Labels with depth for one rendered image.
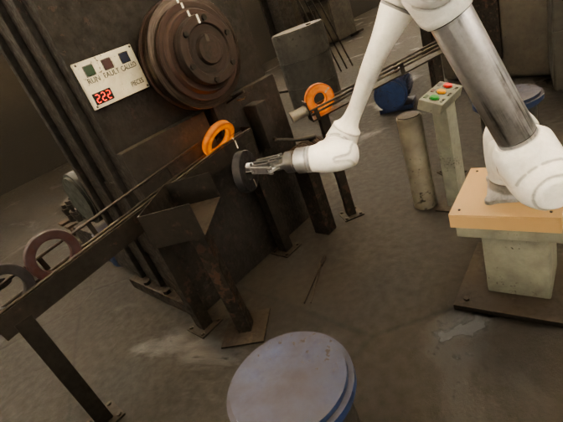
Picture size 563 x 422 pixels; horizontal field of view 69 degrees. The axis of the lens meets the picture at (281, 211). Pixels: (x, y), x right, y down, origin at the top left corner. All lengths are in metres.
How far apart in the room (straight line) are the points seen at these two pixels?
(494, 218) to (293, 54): 3.44
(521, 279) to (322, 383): 0.92
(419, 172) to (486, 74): 1.13
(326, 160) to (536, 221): 0.66
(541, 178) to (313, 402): 0.78
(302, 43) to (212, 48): 2.75
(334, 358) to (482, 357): 0.65
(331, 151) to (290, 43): 3.30
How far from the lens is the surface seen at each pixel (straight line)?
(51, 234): 1.65
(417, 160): 2.17
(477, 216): 1.47
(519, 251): 1.60
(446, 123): 2.07
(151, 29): 1.82
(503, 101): 1.17
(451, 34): 1.10
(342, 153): 1.31
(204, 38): 1.83
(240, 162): 1.44
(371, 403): 1.49
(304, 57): 4.55
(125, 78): 1.88
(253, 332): 1.86
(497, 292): 1.74
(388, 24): 1.24
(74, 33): 1.86
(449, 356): 1.57
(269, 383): 1.06
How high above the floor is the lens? 1.20
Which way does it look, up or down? 26 degrees down
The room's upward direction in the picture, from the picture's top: 21 degrees counter-clockwise
